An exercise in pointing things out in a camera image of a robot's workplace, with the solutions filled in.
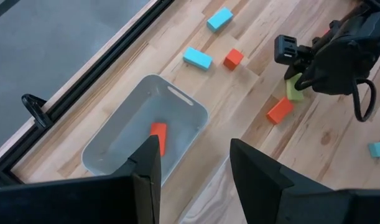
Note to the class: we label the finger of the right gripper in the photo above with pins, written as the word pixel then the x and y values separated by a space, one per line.
pixel 294 70
pixel 304 80

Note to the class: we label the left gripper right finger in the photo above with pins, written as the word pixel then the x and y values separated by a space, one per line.
pixel 286 202

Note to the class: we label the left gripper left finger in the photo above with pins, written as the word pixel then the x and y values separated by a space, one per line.
pixel 84 202

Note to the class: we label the green rectangular block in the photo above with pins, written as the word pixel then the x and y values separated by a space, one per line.
pixel 293 93

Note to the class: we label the red cube block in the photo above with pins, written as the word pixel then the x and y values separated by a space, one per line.
pixel 233 59
pixel 326 31

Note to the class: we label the red rectangular block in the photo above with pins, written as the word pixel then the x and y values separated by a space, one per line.
pixel 280 110
pixel 160 133

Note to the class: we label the teal rectangular block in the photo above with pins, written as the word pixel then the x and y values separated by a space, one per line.
pixel 379 149
pixel 219 18
pixel 197 58

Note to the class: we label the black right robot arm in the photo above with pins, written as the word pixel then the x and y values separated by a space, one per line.
pixel 379 12

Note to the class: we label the black table clamp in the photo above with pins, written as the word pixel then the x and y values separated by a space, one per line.
pixel 34 109

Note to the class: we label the black aluminium table frame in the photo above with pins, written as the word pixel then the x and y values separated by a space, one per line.
pixel 84 84

